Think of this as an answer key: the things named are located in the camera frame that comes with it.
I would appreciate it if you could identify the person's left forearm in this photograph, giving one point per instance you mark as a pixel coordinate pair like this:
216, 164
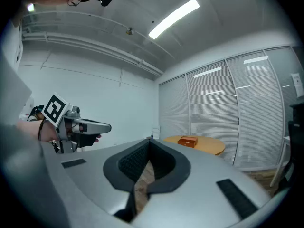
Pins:
28, 129

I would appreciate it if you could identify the round wooden table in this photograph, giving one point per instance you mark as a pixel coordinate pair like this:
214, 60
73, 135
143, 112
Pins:
209, 145

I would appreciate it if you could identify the ceiling sprinkler head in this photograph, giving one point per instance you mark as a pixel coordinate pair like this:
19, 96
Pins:
130, 31

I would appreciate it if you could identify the small ceiling light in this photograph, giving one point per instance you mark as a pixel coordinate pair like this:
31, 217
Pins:
31, 7

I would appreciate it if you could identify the person's grey shirt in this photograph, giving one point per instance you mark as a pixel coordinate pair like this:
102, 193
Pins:
12, 96

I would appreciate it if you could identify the orange plastic tray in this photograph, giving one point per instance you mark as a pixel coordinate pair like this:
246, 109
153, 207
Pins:
187, 141

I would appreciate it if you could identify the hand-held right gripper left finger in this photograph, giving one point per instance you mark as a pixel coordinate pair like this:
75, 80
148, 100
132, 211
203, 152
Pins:
95, 174

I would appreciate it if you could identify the black office chair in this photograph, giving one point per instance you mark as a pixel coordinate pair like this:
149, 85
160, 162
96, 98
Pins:
295, 132

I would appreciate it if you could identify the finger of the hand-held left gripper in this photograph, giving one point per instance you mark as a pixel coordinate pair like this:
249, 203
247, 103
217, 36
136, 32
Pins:
97, 126

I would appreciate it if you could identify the black wristband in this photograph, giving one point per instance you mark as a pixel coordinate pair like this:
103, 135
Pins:
40, 129

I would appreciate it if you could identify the long ceiling light bar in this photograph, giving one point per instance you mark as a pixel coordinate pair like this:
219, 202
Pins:
174, 18

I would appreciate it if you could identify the glass partition with blinds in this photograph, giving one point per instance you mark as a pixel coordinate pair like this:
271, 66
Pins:
213, 117

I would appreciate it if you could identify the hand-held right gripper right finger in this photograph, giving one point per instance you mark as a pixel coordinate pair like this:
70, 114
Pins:
204, 182

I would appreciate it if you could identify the white ceiling pipes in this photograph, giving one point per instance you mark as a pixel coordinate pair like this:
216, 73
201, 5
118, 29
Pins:
90, 44

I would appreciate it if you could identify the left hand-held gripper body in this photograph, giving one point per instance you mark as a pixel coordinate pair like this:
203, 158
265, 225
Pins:
55, 110

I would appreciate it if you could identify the person's left hand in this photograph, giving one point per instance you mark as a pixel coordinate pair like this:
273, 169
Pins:
89, 140

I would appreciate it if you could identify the white paper notice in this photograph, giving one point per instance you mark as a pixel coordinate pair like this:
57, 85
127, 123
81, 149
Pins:
297, 84

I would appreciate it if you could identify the white rack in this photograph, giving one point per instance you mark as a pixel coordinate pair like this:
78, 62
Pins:
156, 131

